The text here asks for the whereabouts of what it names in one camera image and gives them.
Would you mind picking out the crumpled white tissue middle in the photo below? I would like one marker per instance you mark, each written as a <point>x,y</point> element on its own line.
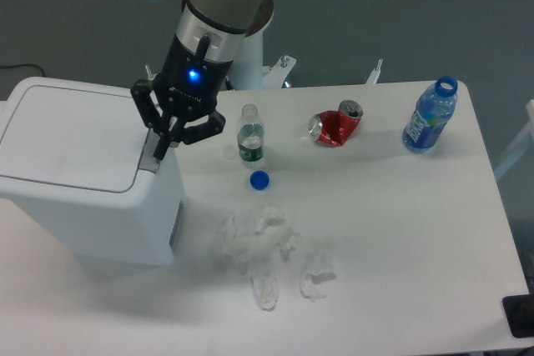
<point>286,239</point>

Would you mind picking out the crumpled white tissue left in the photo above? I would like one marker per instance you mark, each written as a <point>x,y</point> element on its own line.
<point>232,243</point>

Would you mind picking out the crumpled white tissue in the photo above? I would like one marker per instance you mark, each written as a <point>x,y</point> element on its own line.
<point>266,288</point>
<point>286,239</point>
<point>317,269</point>
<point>267,216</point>
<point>232,243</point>

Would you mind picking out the crumpled white tissue right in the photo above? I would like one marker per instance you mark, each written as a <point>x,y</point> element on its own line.
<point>317,269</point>

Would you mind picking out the blue plastic bottle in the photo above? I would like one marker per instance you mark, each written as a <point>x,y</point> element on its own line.
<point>434,108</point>

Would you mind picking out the crumpled white tissue bottom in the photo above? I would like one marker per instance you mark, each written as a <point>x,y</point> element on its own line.
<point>266,288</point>

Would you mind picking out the black device table corner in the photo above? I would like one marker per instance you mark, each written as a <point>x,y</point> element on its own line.
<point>519,315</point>

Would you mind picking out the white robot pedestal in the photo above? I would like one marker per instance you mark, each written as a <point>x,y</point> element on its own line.
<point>243,51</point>

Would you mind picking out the blue bottle cap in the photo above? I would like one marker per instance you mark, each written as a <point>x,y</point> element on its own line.
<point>259,180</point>

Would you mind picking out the white bottle cap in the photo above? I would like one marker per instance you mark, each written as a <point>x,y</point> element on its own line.
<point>229,153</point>

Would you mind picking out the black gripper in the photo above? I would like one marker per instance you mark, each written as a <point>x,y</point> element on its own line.
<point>186,87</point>

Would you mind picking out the white push-button trash can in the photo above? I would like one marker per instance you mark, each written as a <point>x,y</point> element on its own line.
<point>77,158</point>

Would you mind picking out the crushed red soda can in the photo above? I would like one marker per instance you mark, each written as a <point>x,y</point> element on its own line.
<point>333,128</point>

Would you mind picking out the clear green-label plastic bottle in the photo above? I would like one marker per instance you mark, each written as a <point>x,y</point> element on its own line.
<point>250,134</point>

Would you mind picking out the crumpled white tissue top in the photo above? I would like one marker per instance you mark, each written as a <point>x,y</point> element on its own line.
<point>267,216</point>

